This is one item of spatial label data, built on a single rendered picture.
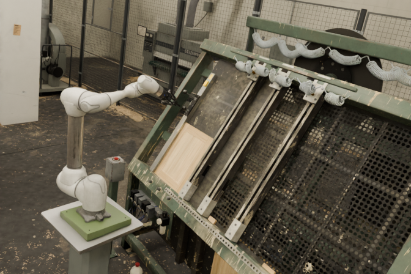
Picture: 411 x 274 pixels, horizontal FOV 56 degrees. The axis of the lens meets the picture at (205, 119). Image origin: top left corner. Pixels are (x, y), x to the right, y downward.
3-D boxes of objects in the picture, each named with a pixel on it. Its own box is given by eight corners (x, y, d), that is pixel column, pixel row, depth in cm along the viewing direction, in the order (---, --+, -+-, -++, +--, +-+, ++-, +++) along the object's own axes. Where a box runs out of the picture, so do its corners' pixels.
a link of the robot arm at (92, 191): (93, 214, 251) (96, 183, 245) (73, 205, 259) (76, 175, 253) (111, 206, 265) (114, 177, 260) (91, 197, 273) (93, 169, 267)
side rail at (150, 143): (142, 160, 340) (134, 156, 333) (209, 57, 346) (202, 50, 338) (146, 163, 336) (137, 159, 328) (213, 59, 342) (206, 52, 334)
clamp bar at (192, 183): (182, 196, 286) (161, 186, 269) (266, 63, 292) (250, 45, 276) (190, 202, 279) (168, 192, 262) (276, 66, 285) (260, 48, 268)
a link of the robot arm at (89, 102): (111, 92, 246) (95, 88, 251) (90, 99, 231) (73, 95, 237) (111, 111, 250) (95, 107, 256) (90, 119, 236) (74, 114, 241)
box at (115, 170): (104, 177, 321) (106, 157, 316) (117, 174, 329) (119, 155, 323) (110, 183, 313) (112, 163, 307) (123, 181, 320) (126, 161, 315)
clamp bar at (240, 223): (228, 235, 247) (206, 227, 231) (324, 82, 254) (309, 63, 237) (238, 244, 240) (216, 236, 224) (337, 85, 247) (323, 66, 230)
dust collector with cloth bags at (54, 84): (8, 79, 802) (8, -33, 734) (40, 77, 853) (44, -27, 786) (38, 98, 719) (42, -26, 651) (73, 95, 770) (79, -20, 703)
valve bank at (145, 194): (122, 209, 312) (125, 183, 305) (137, 205, 321) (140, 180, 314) (153, 244, 276) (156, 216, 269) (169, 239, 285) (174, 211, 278)
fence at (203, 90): (152, 170, 318) (148, 169, 315) (213, 74, 323) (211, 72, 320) (155, 173, 314) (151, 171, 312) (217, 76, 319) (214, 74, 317)
